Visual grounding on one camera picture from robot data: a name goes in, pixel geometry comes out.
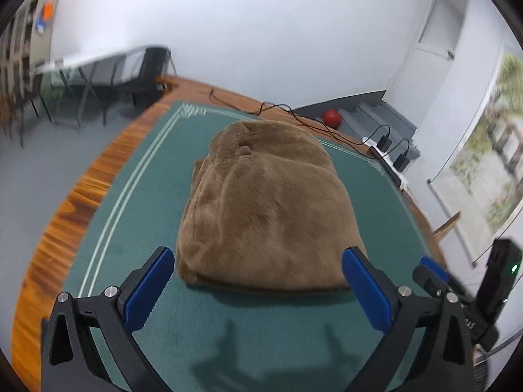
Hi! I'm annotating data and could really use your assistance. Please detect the wooden stick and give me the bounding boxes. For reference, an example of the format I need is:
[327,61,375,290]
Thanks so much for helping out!
[433,211,462,237]

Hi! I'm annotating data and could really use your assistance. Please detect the brown fleece sweater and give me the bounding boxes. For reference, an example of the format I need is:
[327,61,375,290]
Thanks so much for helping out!
[175,119,368,297]

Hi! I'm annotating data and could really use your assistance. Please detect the white door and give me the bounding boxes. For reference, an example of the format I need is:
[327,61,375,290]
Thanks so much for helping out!
[384,0,468,103]

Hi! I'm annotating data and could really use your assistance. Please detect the white power strip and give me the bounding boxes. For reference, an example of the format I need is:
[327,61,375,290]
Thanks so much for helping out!
[363,137,409,190]

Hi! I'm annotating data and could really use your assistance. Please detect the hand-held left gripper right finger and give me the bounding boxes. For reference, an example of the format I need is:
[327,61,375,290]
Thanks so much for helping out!
[342,247,477,392]

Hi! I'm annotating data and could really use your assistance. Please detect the wall scroll poster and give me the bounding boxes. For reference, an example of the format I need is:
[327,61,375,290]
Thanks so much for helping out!
[427,47,523,268]

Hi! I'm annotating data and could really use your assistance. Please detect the grey steps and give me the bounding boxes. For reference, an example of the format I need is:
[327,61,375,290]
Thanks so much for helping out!
[339,100,421,160]

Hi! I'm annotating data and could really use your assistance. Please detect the bookshelf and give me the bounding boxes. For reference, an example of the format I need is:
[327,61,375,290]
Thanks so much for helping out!
[0,0,62,131]

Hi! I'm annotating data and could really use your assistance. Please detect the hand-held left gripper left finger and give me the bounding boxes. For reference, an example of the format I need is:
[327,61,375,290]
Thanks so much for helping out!
[41,246,176,392]

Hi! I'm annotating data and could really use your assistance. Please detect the black cable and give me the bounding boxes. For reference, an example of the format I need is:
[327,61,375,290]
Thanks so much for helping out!
[209,88,368,146]

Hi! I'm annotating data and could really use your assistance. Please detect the white folding table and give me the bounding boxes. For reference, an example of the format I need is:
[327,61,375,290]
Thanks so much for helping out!
[35,43,168,127]

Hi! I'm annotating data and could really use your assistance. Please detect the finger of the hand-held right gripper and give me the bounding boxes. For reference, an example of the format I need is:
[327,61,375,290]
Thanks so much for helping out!
[413,256,462,297]

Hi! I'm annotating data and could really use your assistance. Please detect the black chair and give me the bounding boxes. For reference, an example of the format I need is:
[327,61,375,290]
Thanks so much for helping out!
[123,47,176,107]

